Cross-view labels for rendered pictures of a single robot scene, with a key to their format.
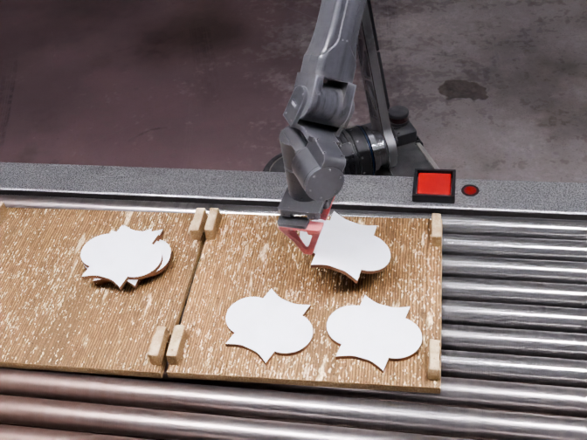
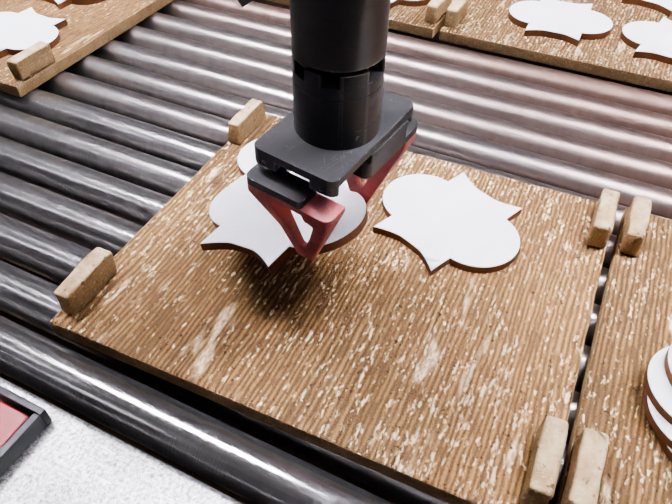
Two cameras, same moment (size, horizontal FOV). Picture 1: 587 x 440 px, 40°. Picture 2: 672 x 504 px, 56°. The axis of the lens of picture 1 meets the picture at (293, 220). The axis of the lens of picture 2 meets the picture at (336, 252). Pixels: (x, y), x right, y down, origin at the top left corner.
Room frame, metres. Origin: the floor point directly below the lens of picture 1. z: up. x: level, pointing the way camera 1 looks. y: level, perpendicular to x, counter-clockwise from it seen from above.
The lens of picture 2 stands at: (1.27, 0.04, 1.35)
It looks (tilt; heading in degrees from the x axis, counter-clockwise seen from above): 45 degrees down; 192
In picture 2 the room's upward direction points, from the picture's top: straight up
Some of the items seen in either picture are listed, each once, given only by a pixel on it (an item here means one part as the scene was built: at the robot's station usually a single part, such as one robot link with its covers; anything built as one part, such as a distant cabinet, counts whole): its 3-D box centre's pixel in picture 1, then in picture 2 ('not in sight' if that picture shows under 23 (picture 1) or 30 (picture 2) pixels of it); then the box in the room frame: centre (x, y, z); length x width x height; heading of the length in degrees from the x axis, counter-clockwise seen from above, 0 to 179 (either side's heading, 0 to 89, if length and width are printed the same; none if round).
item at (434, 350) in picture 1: (434, 359); (246, 120); (0.70, -0.18, 0.95); 0.06 x 0.02 x 0.03; 167
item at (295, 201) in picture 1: (306, 180); (337, 99); (0.92, -0.03, 1.13); 0.10 x 0.07 x 0.07; 158
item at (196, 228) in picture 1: (198, 223); (584, 475); (1.05, 0.17, 0.95); 0.06 x 0.02 x 0.03; 166
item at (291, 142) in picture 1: (302, 149); (339, 4); (0.92, -0.03, 1.19); 0.07 x 0.06 x 0.07; 15
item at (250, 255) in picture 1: (314, 292); (357, 264); (0.88, -0.02, 0.93); 0.41 x 0.35 x 0.02; 77
